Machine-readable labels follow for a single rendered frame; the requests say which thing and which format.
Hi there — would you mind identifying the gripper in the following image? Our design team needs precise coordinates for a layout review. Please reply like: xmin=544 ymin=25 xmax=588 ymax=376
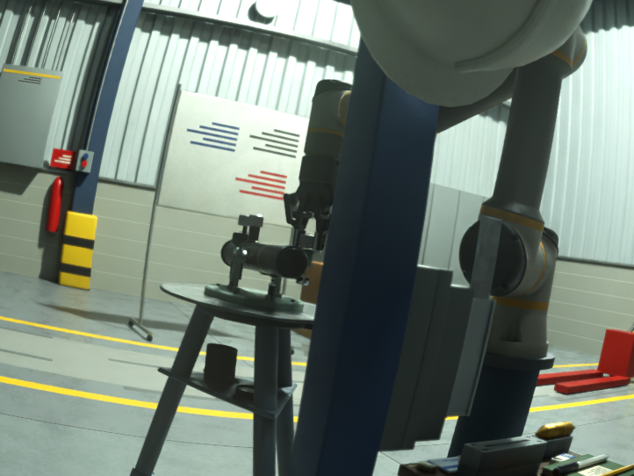
xmin=284 ymin=155 xmax=335 ymax=253

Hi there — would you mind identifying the dark level telescope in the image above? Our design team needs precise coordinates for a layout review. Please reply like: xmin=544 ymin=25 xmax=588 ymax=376
xmin=220 ymin=231 xmax=312 ymax=285

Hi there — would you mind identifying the blue jig column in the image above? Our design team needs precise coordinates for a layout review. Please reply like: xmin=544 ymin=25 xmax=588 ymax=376
xmin=291 ymin=38 xmax=443 ymax=476

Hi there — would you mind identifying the grey level base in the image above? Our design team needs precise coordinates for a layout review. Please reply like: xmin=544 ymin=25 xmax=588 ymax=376
xmin=203 ymin=278 xmax=306 ymax=314

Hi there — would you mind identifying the dark grey holder box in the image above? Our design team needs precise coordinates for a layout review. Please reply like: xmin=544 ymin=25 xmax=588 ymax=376
xmin=380 ymin=263 xmax=456 ymax=453

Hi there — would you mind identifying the dark grey slotted rack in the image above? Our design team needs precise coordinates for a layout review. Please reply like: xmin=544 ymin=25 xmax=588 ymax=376
xmin=459 ymin=436 xmax=549 ymax=476

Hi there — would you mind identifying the grey knurled knob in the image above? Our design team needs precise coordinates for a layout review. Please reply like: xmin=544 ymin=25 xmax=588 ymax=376
xmin=237 ymin=213 xmax=265 ymax=242

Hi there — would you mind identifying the orange brown box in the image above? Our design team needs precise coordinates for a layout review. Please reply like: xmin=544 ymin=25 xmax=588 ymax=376
xmin=298 ymin=260 xmax=326 ymax=340

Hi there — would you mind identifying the white board on stand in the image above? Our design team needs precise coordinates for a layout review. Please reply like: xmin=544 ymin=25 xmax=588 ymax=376
xmin=127 ymin=83 xmax=313 ymax=344

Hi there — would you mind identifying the grey tripod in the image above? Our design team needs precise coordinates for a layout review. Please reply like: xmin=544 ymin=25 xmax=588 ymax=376
xmin=129 ymin=281 xmax=319 ymax=476

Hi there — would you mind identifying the black cylinder cup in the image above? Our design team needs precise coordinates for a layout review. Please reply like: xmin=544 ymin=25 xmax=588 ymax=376
xmin=205 ymin=343 xmax=240 ymax=386

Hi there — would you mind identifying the round ceiling lamp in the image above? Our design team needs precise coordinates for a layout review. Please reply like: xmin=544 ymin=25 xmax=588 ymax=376
xmin=247 ymin=0 xmax=279 ymax=25

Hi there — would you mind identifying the yellow black bumper guard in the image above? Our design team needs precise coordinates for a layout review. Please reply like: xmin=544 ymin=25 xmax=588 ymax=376
xmin=57 ymin=210 xmax=98 ymax=292

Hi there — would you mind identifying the red fire extinguisher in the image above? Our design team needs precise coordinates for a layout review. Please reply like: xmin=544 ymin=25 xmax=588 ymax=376
xmin=45 ymin=176 xmax=64 ymax=234

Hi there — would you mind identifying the yellow rounded block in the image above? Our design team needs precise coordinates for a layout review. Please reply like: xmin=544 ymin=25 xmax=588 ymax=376
xmin=534 ymin=421 xmax=576 ymax=442

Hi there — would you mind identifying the red pallet truck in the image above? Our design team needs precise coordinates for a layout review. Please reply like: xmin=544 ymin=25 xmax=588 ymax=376
xmin=536 ymin=324 xmax=634 ymax=396

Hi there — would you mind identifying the white black marker pen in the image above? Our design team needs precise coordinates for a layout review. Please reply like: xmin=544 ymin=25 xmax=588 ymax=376
xmin=548 ymin=452 xmax=611 ymax=473

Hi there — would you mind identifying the green notebook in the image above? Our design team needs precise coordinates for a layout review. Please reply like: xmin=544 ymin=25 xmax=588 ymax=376
xmin=538 ymin=452 xmax=634 ymax=476

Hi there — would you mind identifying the grey wall locker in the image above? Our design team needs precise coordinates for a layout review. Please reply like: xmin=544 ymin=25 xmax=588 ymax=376
xmin=420 ymin=182 xmax=491 ymax=290

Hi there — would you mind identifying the blue building post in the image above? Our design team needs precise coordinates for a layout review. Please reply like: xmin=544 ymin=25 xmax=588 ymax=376
xmin=71 ymin=0 xmax=146 ymax=215

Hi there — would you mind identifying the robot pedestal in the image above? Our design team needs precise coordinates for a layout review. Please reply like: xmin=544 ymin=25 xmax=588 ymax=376
xmin=447 ymin=352 xmax=557 ymax=459

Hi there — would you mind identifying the grey wall cabinet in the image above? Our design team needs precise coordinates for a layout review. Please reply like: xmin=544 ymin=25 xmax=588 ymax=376
xmin=0 ymin=63 xmax=66 ymax=171

